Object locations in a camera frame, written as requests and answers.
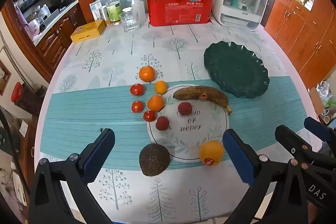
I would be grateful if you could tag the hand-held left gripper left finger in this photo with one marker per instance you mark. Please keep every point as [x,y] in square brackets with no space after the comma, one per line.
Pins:
[101,153]

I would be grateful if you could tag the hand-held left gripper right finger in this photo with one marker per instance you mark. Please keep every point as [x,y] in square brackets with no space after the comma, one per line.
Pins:
[240,158]

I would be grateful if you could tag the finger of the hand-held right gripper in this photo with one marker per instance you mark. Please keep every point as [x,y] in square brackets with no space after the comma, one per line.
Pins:
[291,138]
[316,127]

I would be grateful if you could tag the yellow orange with red sticker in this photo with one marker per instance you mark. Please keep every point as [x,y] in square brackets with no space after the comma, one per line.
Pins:
[211,151]

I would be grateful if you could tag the dark avocado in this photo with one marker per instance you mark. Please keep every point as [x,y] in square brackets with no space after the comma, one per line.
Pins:
[154,160]

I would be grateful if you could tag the red tomato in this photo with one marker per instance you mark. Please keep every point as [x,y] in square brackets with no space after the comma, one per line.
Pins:
[137,89]
[137,107]
[149,116]

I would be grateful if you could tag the dark red bayberry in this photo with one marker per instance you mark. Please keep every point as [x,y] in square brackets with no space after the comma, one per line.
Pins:
[162,123]
[184,108]

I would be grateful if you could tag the small yellow-orange mandarin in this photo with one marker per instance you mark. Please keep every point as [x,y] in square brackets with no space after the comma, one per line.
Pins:
[160,87]

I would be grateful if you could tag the dark green scalloped plate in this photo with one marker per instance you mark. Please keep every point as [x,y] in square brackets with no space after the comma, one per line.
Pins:
[236,69]

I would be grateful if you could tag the clear plastic bag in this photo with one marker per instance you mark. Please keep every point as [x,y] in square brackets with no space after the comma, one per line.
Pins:
[325,92]

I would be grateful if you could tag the medium orange mandarin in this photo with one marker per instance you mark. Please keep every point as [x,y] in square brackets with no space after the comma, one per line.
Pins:
[155,103]

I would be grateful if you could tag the overripe brown banana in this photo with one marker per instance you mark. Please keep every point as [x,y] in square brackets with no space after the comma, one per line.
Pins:
[189,94]

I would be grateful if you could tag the large orange mandarin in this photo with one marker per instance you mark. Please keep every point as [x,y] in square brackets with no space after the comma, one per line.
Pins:
[147,73]

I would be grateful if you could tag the tall wooden cabinets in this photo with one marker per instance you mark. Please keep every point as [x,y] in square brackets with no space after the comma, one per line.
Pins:
[302,35]

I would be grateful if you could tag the tree printed tablecloth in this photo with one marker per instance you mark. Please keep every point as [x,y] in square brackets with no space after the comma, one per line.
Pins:
[118,61]

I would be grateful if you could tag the red container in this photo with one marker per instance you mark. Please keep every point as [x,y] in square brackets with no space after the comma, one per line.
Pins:
[17,91]

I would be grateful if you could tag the yellow box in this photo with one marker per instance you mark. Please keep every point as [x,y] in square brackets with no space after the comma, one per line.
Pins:
[86,32]

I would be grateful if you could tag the wooden kitchen cabinets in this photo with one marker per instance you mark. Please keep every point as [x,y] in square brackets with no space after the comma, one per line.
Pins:
[60,37]

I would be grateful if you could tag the clear drinking glass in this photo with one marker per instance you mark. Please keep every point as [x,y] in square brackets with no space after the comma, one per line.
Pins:
[130,22]

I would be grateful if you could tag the small metal tin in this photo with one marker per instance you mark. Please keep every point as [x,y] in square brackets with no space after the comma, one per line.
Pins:
[104,15]

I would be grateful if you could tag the white and blue carton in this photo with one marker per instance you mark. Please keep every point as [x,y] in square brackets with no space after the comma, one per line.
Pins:
[95,10]

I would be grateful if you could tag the clear bottle with green label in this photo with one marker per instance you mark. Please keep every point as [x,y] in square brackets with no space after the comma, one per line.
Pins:
[114,10]

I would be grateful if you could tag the white countertop appliance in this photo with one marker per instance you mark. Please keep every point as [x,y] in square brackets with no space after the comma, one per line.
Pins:
[241,1]

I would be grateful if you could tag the white plastic bottle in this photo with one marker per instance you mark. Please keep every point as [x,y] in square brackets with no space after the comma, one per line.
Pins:
[138,8]

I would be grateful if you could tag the red pack of paper cups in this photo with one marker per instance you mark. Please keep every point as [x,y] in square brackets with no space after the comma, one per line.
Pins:
[178,10]

